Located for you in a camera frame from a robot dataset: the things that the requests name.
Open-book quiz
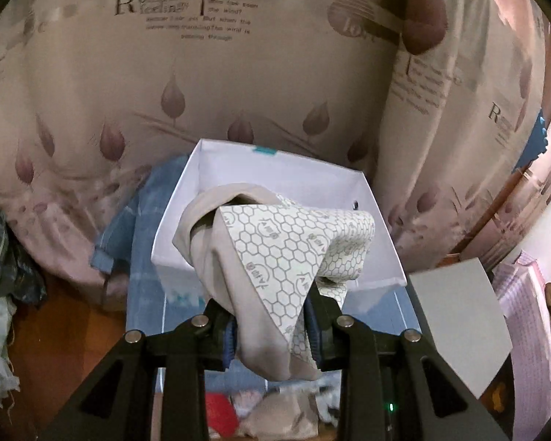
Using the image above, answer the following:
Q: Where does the brown wooden frame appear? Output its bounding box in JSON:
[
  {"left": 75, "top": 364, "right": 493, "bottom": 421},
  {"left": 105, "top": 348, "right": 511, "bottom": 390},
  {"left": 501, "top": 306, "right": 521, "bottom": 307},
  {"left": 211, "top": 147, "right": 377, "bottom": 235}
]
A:
[{"left": 438, "top": 165, "right": 533, "bottom": 265}]

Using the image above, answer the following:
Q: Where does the blue plaid cloth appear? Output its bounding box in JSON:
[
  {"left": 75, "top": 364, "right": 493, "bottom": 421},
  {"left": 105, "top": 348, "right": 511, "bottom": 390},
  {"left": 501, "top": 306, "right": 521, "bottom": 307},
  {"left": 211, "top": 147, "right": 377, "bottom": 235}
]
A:
[{"left": 90, "top": 154, "right": 425, "bottom": 396}]

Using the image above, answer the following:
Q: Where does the leaf print curtain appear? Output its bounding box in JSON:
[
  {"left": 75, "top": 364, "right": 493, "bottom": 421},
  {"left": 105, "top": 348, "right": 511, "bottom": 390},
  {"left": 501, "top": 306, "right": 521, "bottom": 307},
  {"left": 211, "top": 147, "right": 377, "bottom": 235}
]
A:
[{"left": 0, "top": 0, "right": 551, "bottom": 306}]

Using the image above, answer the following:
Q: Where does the white cardboard box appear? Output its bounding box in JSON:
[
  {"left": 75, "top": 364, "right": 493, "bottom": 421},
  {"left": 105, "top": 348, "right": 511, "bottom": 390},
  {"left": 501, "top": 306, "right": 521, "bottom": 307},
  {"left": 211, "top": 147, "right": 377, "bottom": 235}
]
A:
[{"left": 151, "top": 138, "right": 408, "bottom": 305}]

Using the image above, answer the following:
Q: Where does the dark plaid cloth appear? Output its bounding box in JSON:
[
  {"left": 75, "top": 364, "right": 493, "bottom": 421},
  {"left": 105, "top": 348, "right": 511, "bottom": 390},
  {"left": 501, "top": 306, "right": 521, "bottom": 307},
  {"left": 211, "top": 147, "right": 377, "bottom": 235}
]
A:
[{"left": 0, "top": 184, "right": 47, "bottom": 306}]

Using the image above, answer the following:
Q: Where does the red cloth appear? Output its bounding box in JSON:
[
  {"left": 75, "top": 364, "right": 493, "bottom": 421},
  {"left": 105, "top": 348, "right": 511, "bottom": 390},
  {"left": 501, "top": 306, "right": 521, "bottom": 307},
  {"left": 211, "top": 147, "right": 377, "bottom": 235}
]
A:
[{"left": 206, "top": 392, "right": 240, "bottom": 435}]

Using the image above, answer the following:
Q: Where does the grey flat board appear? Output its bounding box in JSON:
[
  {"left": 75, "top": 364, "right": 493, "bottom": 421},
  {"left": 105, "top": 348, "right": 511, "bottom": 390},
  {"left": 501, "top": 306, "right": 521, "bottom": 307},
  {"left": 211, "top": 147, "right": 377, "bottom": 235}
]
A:
[{"left": 408, "top": 258, "right": 514, "bottom": 398}]

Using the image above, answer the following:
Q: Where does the beige patterned cloth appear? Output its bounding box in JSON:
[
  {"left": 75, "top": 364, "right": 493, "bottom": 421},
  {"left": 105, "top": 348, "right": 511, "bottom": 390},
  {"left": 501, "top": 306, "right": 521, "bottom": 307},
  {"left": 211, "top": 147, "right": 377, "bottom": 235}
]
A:
[{"left": 239, "top": 386, "right": 341, "bottom": 439}]

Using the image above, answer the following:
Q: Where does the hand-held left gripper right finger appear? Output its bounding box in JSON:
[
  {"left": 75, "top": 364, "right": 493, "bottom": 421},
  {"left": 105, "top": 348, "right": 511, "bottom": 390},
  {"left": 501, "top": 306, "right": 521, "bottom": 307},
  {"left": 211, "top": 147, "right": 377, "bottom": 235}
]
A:
[{"left": 305, "top": 291, "right": 510, "bottom": 441}]

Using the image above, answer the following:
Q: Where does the beige honeycomb print underwear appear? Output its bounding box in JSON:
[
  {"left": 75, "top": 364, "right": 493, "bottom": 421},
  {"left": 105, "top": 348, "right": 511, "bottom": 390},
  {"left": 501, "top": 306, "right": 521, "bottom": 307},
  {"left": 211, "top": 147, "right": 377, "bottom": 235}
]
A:
[{"left": 172, "top": 183, "right": 377, "bottom": 382}]

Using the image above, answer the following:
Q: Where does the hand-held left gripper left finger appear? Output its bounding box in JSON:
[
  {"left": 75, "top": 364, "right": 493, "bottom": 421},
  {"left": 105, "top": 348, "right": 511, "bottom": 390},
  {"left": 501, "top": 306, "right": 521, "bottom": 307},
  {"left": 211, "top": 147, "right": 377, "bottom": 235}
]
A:
[{"left": 37, "top": 301, "right": 237, "bottom": 441}]

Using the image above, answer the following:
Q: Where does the pink patterned cloth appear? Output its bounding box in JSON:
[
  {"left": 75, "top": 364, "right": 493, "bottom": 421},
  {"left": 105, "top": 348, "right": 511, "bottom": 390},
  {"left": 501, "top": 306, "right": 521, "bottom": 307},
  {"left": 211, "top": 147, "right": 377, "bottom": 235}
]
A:
[{"left": 491, "top": 248, "right": 551, "bottom": 405}]

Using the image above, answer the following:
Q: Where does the blue fabric patch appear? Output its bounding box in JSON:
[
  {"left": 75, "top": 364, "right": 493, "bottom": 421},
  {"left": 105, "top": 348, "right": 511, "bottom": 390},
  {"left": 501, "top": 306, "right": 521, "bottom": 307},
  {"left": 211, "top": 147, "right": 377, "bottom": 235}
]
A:
[{"left": 516, "top": 108, "right": 551, "bottom": 173}]

